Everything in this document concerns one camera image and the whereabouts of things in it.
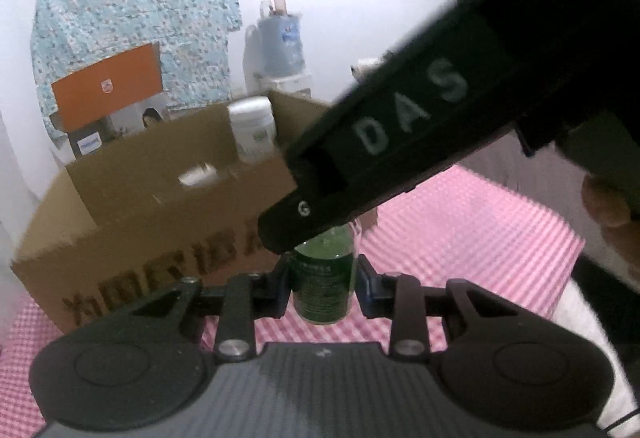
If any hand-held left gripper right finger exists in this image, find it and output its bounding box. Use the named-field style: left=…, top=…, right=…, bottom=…
left=357, top=257, right=522, bottom=361

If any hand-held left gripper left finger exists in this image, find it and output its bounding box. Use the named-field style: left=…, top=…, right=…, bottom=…
left=130, top=259, right=294, bottom=365

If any green glass dropper bottle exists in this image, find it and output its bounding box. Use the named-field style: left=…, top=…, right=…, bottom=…
left=290, top=220, right=360, bottom=325

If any brown cardboard box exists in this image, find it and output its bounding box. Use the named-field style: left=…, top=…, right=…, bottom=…
left=10, top=89, right=382, bottom=335

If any white bottle with green label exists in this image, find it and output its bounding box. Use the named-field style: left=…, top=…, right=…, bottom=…
left=228, top=96, right=277, bottom=165

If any person's right hand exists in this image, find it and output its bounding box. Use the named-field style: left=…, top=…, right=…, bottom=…
left=581, top=174, right=640, bottom=281

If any red checkered tablecloth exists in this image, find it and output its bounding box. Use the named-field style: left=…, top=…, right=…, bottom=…
left=0, top=165, right=587, bottom=424

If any white water dispenser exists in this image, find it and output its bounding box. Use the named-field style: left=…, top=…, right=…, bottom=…
left=242, top=22, right=314, bottom=109

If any blue water jug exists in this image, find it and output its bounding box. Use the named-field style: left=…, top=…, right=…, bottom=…
left=257, top=2, right=307, bottom=76

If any orange appliance carton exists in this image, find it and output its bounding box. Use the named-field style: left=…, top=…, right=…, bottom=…
left=50, top=42, right=167, bottom=159

